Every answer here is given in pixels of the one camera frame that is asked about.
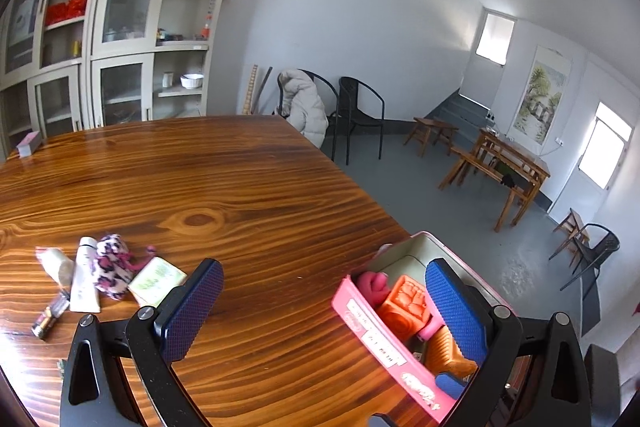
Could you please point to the pink card box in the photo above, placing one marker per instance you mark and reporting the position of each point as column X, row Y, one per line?
column 29, row 144

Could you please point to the yellow can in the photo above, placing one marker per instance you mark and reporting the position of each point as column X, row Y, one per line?
column 76, row 49

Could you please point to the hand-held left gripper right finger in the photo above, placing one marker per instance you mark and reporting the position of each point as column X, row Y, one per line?
column 455, row 307

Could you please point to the grey stairs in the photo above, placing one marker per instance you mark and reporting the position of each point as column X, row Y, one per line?
column 455, row 114

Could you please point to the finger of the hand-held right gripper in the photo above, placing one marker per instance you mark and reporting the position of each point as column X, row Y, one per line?
column 450, row 386

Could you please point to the small wooden table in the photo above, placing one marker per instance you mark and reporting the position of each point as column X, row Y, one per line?
column 515, row 157

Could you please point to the white cup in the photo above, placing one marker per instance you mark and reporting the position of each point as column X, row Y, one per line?
column 167, row 79

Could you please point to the yellow green carton box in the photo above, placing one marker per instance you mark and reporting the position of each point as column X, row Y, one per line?
column 155, row 279

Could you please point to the black gold battery pack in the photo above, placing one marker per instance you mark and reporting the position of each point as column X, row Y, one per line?
column 47, row 319

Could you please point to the orange ridged block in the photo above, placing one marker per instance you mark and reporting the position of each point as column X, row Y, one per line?
column 445, row 352

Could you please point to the orange bottle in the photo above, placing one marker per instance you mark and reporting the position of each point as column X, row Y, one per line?
column 205, row 29

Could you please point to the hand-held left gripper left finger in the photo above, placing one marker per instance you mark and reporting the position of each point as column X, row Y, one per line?
column 192, row 307

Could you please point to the red items pile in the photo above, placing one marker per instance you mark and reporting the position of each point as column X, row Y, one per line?
column 65, row 9

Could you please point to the wooden bench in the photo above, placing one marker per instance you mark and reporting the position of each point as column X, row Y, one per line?
column 480, row 167

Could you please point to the white door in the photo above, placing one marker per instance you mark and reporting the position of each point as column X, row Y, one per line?
column 575, row 187

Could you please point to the white cosmetic tube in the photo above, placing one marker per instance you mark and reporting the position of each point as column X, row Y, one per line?
column 84, row 282

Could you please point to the white gauze roll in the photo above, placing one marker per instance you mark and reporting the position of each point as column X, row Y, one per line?
column 57, row 267

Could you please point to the dark green packet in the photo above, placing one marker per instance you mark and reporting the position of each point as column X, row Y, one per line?
column 62, row 367

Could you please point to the black armchair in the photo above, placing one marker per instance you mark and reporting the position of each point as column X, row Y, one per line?
column 600, row 247

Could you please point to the hanging scroll painting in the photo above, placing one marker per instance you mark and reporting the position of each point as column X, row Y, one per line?
column 542, row 99

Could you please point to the orange plastic cube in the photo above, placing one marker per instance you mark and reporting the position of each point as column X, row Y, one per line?
column 405, row 302

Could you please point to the white bowl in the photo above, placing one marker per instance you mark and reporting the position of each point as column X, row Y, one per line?
column 192, row 81

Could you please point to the white printed box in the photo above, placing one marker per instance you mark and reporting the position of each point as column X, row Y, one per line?
column 25, row 19

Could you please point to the pink tin container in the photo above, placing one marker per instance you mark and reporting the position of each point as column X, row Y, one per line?
column 380, row 337

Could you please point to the dark leaning stick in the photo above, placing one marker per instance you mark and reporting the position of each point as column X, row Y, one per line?
column 262, row 89

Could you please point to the black metal chair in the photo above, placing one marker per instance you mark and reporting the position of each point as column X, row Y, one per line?
column 330, row 92
column 360, row 102

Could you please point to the low wooden stool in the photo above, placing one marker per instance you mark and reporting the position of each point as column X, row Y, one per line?
column 572, row 222

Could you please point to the bright window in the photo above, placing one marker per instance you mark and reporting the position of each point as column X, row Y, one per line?
column 495, row 37

